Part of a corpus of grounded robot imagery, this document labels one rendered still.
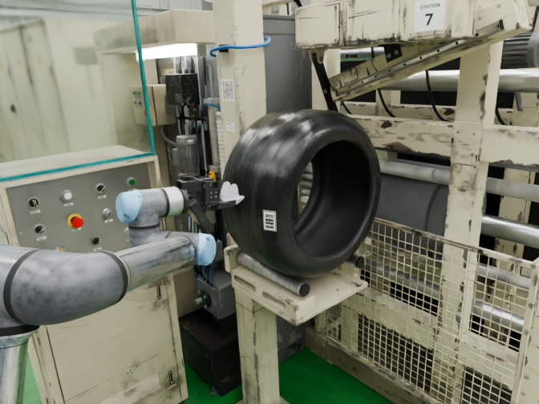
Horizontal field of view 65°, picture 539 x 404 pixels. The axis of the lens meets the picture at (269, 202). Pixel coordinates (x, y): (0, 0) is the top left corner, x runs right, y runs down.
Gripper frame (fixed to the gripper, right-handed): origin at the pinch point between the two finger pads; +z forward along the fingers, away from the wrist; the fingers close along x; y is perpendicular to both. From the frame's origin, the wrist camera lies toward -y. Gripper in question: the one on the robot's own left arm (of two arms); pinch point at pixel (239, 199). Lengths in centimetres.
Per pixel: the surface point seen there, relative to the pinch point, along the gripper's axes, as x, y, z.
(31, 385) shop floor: 133, -127, -37
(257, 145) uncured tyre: 1.9, 15.4, 7.5
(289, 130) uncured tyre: -5.7, 20.5, 13.0
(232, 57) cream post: 29, 42, 16
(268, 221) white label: -9.2, -4.8, 3.5
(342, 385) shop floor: 19, -112, 85
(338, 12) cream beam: 3, 58, 40
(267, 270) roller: 5.9, -28.4, 17.4
